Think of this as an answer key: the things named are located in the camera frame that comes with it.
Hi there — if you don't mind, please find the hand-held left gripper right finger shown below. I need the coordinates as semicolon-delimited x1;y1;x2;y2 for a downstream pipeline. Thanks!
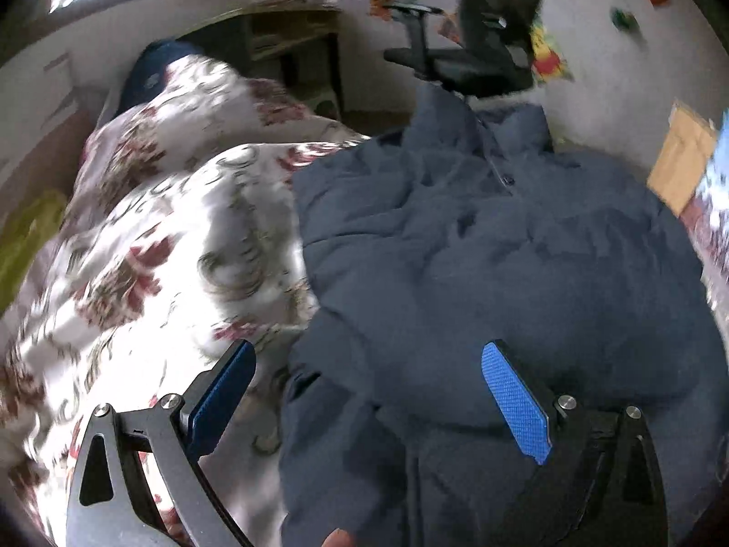
481;340;667;547

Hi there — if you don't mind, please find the floral quilt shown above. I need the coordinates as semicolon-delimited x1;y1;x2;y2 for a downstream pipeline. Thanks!
0;54;371;547

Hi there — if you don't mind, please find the wooden desk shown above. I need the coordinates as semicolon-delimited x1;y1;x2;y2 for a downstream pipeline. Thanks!
188;3;345;120

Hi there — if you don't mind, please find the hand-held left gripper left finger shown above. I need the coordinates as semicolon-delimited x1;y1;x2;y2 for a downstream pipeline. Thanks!
65;339;257;547

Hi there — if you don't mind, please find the navy blue jacket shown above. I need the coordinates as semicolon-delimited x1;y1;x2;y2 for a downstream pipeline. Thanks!
279;88;719;547

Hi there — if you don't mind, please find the black office chair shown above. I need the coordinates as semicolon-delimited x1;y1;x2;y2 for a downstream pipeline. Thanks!
384;0;556;98

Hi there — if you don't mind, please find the wooden board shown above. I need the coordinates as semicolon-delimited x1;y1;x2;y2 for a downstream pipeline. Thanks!
646;99;721;214

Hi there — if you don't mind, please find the yellow-green cloth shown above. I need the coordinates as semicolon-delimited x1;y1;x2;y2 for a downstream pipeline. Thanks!
0;191;66;303

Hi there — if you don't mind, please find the dark blue pillow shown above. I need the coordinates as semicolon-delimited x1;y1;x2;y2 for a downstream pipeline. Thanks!
117;40;203;112

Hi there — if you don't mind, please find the yellow bear wall poster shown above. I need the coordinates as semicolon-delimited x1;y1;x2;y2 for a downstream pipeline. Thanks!
531;20;575;85

